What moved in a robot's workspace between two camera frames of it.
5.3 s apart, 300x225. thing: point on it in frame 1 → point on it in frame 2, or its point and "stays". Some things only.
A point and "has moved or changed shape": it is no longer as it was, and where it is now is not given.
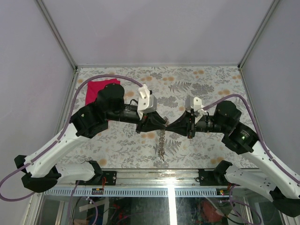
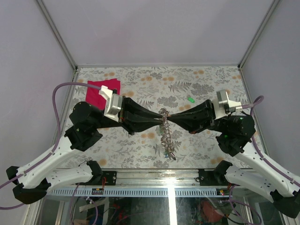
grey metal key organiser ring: [162, 139] has moved or changed shape
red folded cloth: [93, 87] stays
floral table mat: [120, 146] stays
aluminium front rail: [159, 177] stays
